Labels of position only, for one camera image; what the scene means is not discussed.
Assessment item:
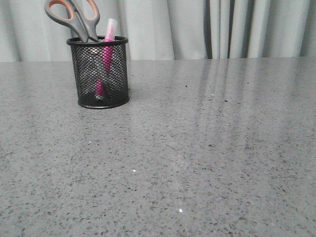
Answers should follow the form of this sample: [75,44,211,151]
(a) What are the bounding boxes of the pink highlighter pen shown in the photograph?
[95,18,118,101]

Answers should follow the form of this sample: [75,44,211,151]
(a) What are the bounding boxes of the grey orange scissors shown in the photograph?
[44,0,100,43]

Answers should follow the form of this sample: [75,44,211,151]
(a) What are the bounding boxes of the grey curtain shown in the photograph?
[0,0,316,62]

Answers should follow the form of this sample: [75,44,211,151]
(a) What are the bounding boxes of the black mesh pen holder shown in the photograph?
[67,36,129,109]

